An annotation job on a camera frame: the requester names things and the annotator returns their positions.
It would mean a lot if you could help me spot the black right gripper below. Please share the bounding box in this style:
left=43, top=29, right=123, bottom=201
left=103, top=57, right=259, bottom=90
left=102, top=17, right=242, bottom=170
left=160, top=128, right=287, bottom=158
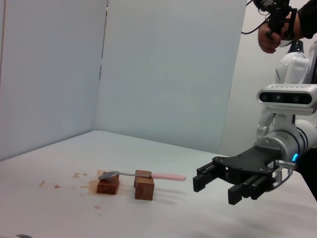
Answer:
left=192, top=145, right=284, bottom=205

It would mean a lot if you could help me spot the pink handled metal spoon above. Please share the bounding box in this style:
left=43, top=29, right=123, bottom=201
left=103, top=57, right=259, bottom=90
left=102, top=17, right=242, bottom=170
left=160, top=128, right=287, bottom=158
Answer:
left=98, top=170, right=187, bottom=181

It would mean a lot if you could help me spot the black teleoperation controller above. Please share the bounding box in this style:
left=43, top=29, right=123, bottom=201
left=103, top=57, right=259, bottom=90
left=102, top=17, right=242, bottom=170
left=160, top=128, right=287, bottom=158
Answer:
left=247, top=0, right=299, bottom=40

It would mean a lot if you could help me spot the black sleeved forearm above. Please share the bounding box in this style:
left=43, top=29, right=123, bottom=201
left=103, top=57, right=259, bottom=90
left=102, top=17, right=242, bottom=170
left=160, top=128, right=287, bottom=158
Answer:
left=294, top=0, right=317, bottom=40

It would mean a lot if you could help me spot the person's hand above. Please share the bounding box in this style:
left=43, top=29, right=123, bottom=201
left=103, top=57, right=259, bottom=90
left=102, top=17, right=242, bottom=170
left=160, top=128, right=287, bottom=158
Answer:
left=257, top=12, right=293, bottom=54

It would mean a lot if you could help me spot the light notched wooden block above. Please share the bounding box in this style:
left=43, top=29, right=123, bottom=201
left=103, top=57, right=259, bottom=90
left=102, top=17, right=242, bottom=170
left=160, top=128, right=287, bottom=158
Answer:
left=134, top=170, right=155, bottom=200

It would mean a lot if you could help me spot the dark wet wooden block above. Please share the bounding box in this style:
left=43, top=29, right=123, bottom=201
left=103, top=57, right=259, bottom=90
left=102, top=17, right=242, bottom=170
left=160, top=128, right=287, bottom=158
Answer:
left=96, top=172, right=120, bottom=195

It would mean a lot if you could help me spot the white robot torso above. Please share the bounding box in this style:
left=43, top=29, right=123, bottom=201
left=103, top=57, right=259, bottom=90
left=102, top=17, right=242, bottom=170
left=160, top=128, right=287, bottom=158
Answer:
left=274, top=39, right=317, bottom=86

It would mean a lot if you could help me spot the silver cable connector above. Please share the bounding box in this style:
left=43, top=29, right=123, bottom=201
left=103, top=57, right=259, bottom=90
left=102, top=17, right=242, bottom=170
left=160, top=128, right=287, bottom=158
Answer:
left=276, top=160, right=298, bottom=170

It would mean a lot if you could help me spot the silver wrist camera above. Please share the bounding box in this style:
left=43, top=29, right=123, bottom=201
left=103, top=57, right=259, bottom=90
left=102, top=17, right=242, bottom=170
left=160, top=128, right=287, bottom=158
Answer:
left=257, top=84, right=317, bottom=116

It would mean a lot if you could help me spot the black controller cable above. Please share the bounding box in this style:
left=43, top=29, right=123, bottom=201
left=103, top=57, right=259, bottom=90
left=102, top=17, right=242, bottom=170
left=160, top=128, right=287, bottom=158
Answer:
left=240, top=9, right=272, bottom=35

